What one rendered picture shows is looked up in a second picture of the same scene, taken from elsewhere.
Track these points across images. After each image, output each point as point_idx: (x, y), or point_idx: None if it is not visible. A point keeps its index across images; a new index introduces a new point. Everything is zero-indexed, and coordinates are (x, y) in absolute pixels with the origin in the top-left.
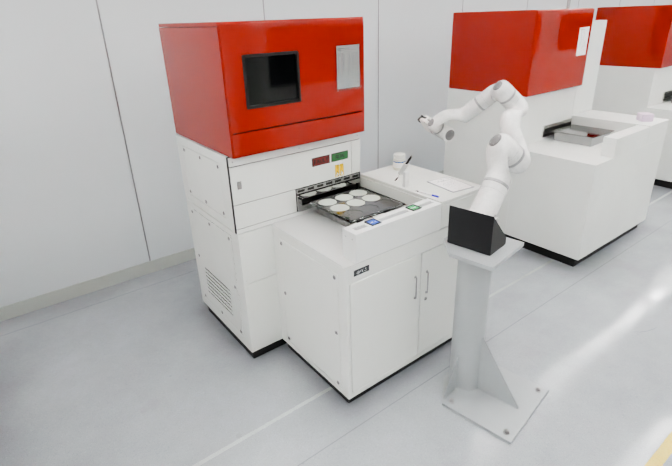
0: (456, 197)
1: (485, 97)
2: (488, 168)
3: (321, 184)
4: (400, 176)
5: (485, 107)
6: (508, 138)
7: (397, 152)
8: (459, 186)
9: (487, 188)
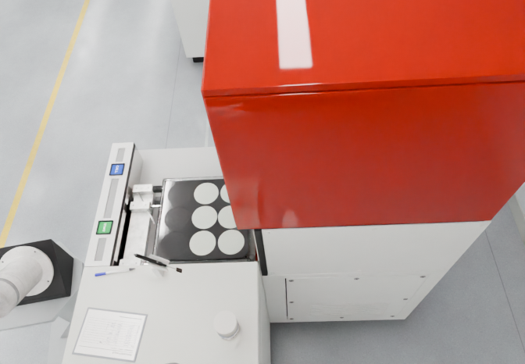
0: (76, 297)
1: None
2: (0, 289)
3: None
4: (198, 301)
5: None
6: None
7: (234, 326)
8: (92, 335)
9: (1, 272)
